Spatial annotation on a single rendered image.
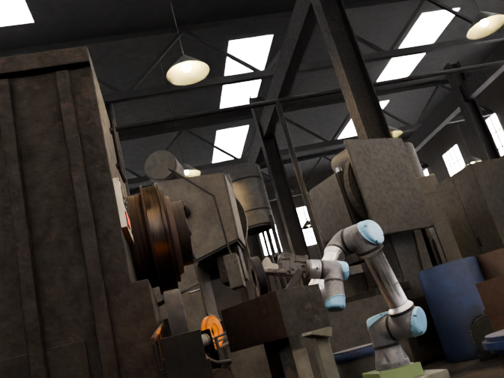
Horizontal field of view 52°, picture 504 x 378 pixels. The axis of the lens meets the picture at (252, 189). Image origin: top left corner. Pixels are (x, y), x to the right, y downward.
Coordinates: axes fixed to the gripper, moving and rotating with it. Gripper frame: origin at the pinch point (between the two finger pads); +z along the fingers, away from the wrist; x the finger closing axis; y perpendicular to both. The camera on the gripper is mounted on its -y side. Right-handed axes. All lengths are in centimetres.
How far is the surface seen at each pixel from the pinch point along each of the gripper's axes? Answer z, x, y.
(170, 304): 29, 93, -22
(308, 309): -11.6, 35.6, -16.4
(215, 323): 11, -69, -16
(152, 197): 42, -6, 28
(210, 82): 7, -781, 523
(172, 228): 33.2, -7.3, 16.8
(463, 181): -303, -368, 183
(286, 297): -3.7, 40.4, -13.6
